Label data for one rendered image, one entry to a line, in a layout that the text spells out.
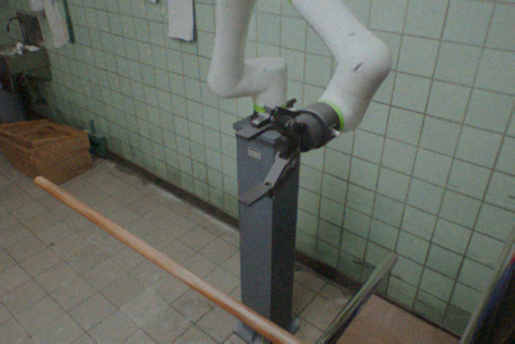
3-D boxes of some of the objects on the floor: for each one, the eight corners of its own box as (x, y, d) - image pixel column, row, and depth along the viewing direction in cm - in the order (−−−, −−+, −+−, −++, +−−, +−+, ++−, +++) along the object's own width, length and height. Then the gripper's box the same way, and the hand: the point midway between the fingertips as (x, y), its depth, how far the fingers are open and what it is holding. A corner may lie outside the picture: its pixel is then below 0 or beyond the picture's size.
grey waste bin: (36, 122, 448) (20, 72, 420) (-1, 133, 423) (-19, 81, 395) (20, 113, 468) (5, 65, 441) (-16, 124, 443) (-34, 74, 416)
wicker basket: (43, 193, 329) (34, 164, 315) (5, 173, 356) (-5, 144, 342) (95, 167, 364) (88, 140, 351) (56, 151, 391) (49, 124, 377)
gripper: (328, 76, 80) (258, 111, 65) (318, 185, 92) (258, 235, 78) (295, 69, 84) (223, 100, 69) (291, 174, 96) (229, 219, 82)
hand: (246, 168), depth 74 cm, fingers open, 13 cm apart
